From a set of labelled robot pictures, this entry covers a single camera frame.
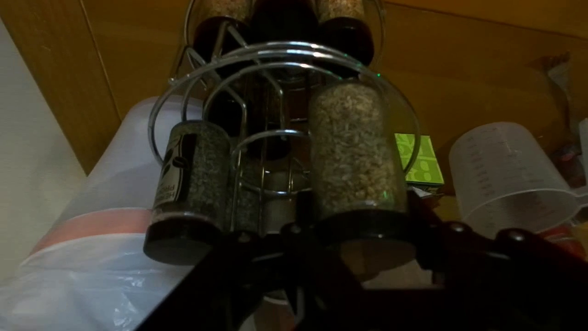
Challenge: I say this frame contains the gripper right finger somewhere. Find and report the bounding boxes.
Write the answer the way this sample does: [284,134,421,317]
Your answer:
[408,189,588,331]

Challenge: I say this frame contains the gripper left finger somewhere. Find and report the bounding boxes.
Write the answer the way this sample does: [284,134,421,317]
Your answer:
[138,192,368,331]

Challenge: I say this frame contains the labelled spice bottle green herbs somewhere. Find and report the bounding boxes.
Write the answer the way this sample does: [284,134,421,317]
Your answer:
[143,120,231,266]

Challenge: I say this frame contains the spice bottle with pale seeds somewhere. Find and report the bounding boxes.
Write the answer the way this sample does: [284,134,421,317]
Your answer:
[309,79,418,273]

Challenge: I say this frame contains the spice bottle with dark cap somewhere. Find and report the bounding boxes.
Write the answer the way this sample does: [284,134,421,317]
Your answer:
[318,0,375,66]
[193,0,252,63]

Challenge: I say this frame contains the red packet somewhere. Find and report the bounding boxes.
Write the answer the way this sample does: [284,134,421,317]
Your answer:
[540,224,588,260]

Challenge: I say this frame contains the translucent plastic measuring jug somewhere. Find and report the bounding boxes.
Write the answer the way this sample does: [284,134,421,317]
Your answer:
[449,121,588,240]

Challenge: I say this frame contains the green printed box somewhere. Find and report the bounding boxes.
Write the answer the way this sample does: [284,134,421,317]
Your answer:
[394,133,445,187]

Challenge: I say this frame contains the bin with white plastic bag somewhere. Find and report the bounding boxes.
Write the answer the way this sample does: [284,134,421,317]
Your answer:
[0,97,212,331]

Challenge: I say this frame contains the chrome wire spice rack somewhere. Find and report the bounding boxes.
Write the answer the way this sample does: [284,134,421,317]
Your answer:
[148,0,421,235]

